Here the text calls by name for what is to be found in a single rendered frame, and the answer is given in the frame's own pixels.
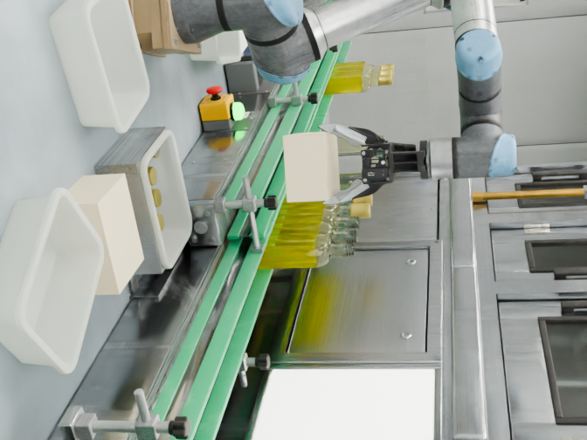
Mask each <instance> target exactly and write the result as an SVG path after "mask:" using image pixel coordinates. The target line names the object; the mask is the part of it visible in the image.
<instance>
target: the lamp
mask: <svg viewBox="0 0 587 440"><path fill-rule="evenodd" d="M244 115H245V109H244V106H243V104H242V103H240V102H231V104H230V116H231V120H242V119H243V118H244Z"/></svg>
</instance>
